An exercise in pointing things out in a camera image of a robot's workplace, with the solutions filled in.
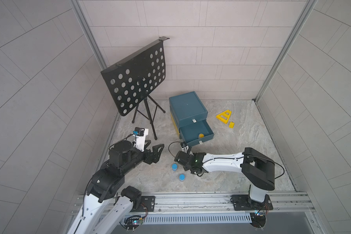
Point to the teal three-drawer cabinet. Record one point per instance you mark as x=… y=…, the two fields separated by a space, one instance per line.
x=190 y=118

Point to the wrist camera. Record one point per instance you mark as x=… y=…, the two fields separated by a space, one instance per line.
x=185 y=148
x=140 y=135

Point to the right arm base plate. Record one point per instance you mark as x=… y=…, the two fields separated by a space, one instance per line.
x=244 y=203

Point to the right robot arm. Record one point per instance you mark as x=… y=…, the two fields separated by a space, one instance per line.
x=256 y=167

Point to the aluminium mounting rail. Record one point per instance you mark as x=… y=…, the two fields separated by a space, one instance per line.
x=216 y=203

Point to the left green circuit board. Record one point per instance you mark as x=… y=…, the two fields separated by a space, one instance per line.
x=133 y=222

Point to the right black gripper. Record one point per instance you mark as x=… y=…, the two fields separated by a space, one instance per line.
x=184 y=166

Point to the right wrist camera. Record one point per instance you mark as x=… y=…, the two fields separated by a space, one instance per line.
x=185 y=148

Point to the black perforated music stand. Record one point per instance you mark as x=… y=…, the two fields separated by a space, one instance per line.
x=131 y=80

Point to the blue paint can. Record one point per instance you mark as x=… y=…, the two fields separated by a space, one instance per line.
x=181 y=177
x=174 y=167

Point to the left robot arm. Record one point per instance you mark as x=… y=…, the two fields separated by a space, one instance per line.
x=101 y=209

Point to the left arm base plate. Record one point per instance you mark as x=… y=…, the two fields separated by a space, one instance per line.
x=146 y=203

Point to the green circuit board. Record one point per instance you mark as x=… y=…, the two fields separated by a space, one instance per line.
x=133 y=222
x=258 y=221

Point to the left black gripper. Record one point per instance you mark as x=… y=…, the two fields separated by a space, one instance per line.
x=155 y=156

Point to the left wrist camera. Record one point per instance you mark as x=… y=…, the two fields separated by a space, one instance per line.
x=140 y=135

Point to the right green circuit board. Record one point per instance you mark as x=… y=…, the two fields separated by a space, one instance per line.
x=258 y=221

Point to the yellow triangular plastic frame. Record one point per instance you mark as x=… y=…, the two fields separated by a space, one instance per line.
x=224 y=116

